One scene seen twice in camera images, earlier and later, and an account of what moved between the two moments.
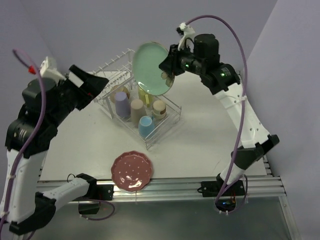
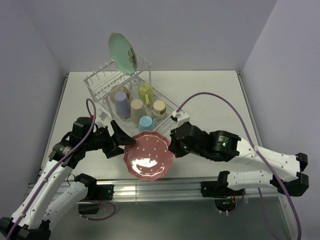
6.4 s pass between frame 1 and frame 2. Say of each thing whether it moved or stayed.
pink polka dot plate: moved
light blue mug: stayed
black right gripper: moved
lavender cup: stayed
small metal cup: stayed
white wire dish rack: stayed
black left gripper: moved
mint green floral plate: moved
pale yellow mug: stayed
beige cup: stayed
